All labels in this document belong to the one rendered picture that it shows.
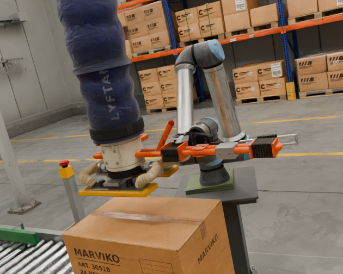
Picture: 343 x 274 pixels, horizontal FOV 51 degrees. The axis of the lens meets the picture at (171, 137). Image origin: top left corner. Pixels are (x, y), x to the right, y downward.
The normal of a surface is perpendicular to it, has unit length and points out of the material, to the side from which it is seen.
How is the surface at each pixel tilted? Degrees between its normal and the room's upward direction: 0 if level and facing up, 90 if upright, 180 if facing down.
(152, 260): 90
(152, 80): 93
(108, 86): 73
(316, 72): 88
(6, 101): 90
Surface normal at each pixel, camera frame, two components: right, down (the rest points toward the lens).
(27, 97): 0.85, -0.05
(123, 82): 0.59, -0.29
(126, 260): -0.49, 0.30
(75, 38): -0.38, 0.12
